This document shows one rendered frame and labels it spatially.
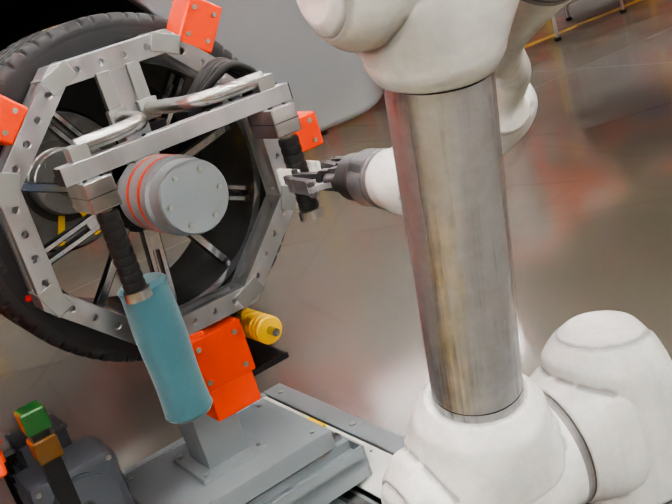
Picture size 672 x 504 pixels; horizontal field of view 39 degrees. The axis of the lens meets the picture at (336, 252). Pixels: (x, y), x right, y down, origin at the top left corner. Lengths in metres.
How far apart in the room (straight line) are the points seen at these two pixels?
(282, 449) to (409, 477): 1.01
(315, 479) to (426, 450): 1.00
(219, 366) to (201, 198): 0.37
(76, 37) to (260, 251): 0.52
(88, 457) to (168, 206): 0.57
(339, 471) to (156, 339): 0.61
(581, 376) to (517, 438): 0.14
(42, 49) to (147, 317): 0.51
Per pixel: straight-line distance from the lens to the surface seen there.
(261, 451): 2.07
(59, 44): 1.77
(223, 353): 1.82
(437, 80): 0.80
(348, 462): 2.07
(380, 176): 1.34
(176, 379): 1.66
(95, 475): 1.91
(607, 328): 1.16
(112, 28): 1.81
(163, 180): 1.58
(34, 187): 1.77
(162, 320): 1.62
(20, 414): 1.51
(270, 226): 1.84
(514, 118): 1.36
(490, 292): 0.93
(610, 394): 1.13
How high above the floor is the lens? 1.17
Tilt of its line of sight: 17 degrees down
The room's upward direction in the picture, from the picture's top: 17 degrees counter-clockwise
